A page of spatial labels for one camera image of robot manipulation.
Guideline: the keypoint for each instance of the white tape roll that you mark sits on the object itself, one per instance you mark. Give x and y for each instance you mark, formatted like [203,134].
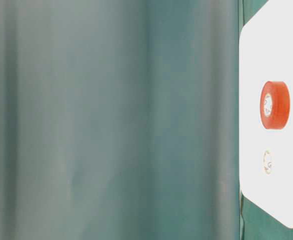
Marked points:
[272,164]

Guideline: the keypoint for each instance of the red tape roll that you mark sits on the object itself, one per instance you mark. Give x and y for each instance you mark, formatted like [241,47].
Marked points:
[274,105]

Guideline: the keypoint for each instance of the white plastic tray case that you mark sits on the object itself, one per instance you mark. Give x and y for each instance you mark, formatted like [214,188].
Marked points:
[266,54]

